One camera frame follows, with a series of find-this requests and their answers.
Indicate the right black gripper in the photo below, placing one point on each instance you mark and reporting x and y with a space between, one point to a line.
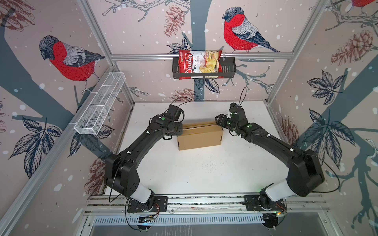
220 120

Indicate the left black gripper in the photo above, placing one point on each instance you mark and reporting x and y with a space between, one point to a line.
180 131

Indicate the brown cardboard box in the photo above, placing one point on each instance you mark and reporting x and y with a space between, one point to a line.
200 135

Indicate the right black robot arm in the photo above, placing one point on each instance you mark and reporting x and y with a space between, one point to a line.
304 168

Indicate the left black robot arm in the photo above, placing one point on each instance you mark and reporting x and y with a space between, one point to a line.
120 172

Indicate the red cassava chips bag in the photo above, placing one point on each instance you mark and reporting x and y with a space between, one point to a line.
199 61

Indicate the black wire basket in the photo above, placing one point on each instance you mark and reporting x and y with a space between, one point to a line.
224 68

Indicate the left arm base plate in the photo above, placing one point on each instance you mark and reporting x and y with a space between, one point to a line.
154 204

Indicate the white wire mesh basket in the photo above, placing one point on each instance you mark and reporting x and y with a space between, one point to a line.
95 114

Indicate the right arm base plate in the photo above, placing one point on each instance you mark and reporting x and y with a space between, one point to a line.
259 203

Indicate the aluminium mounting rail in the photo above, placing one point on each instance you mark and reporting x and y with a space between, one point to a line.
207 203

